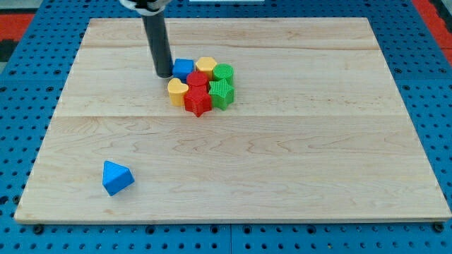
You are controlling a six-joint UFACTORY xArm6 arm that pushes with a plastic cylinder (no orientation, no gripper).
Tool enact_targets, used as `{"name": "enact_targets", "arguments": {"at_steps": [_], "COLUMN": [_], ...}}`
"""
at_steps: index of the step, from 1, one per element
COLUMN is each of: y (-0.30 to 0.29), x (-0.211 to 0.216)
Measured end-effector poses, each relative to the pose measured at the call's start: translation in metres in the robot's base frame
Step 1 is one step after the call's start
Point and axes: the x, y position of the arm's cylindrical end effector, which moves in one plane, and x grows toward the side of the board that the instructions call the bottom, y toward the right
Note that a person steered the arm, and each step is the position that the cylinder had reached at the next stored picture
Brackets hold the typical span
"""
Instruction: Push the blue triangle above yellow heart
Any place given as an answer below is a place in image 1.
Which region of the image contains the green cylinder block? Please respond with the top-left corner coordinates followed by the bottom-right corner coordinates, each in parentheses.
top-left (213, 63), bottom-right (234, 86)

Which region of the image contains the yellow hexagon block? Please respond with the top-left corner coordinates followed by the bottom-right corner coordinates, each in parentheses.
top-left (195, 56), bottom-right (218, 80)

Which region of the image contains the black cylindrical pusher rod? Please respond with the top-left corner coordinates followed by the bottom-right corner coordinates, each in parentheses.
top-left (142, 12), bottom-right (173, 78)

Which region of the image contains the green star block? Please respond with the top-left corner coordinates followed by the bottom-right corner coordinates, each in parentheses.
top-left (208, 79), bottom-right (234, 111)

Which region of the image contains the blue cube block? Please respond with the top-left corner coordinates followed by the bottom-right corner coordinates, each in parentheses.
top-left (172, 59), bottom-right (194, 82)

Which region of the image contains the red cylinder block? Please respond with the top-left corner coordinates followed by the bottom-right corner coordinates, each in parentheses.
top-left (186, 71), bottom-right (209, 89)

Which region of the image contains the blue triangle block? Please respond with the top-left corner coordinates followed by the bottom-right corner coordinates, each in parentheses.
top-left (102, 160), bottom-right (135, 196)

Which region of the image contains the wooden board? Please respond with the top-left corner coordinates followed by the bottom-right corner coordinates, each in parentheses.
top-left (14, 18), bottom-right (451, 224)

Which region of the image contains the red star block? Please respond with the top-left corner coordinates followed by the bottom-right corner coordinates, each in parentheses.
top-left (184, 86), bottom-right (213, 117)

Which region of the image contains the yellow heart block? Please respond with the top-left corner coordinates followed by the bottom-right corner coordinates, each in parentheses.
top-left (167, 78), bottom-right (189, 107)

